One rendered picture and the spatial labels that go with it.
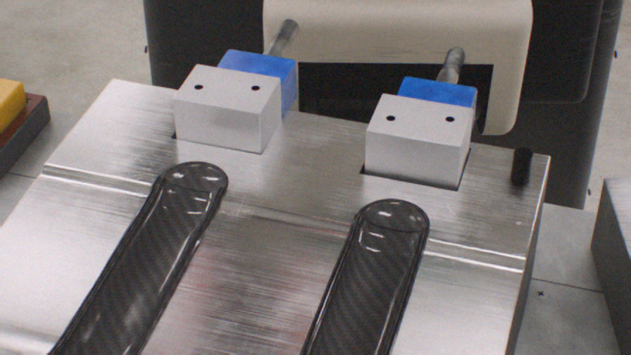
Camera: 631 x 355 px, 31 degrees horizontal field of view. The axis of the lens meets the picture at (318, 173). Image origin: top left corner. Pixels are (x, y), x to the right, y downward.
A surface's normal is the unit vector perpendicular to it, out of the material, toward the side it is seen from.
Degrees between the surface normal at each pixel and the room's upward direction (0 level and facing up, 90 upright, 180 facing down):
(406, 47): 98
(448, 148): 90
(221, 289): 4
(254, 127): 90
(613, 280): 90
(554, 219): 0
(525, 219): 0
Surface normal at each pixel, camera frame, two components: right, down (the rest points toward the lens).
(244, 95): 0.00, -0.78
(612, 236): -1.00, 0.00
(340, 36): -0.02, 0.73
